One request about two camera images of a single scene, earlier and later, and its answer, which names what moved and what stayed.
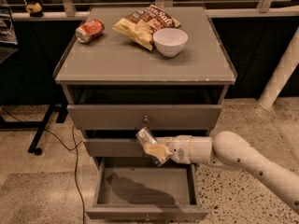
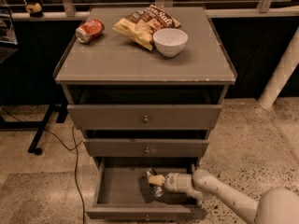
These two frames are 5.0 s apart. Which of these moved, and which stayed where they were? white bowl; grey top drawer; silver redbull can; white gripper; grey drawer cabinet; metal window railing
Moved: white gripper; silver redbull can
Stayed: white bowl; grey top drawer; metal window railing; grey drawer cabinet
